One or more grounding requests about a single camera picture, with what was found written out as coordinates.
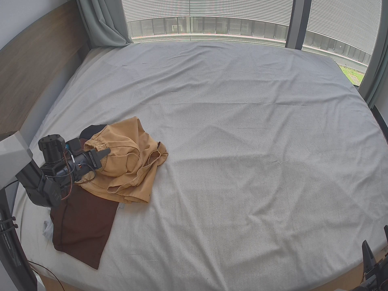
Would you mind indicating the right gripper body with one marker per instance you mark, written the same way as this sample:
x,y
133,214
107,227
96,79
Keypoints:
x,y
379,280

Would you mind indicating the grey-green curtain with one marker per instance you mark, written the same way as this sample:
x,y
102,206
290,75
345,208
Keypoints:
x,y
100,17
377,56

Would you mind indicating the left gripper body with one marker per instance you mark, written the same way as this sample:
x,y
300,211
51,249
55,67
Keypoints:
x,y
91,161

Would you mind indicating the brown shorts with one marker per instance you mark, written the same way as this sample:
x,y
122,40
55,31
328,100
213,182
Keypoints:
x,y
85,223

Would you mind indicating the bed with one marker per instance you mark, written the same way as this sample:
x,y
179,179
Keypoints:
x,y
227,132

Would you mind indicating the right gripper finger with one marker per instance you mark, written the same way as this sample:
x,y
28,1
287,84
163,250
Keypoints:
x,y
368,259
386,241

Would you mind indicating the black garment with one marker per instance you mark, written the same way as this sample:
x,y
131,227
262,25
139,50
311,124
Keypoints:
x,y
91,130

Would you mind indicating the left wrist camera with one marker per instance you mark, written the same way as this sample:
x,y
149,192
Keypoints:
x,y
74,146

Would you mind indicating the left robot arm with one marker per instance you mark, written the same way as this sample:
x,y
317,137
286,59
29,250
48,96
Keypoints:
x,y
45,189

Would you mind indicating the window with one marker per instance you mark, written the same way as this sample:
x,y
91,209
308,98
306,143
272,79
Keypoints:
x,y
212,8

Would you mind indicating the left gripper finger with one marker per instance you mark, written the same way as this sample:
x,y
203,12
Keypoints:
x,y
103,154

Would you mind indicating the tan shorts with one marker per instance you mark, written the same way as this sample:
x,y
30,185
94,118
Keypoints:
x,y
127,162

